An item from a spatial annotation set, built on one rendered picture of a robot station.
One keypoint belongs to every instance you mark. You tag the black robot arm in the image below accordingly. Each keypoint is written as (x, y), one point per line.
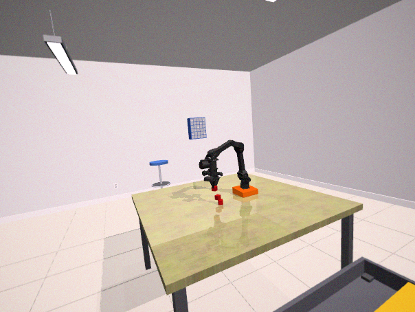
(215, 152)

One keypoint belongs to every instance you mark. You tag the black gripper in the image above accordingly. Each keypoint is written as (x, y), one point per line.
(213, 178)

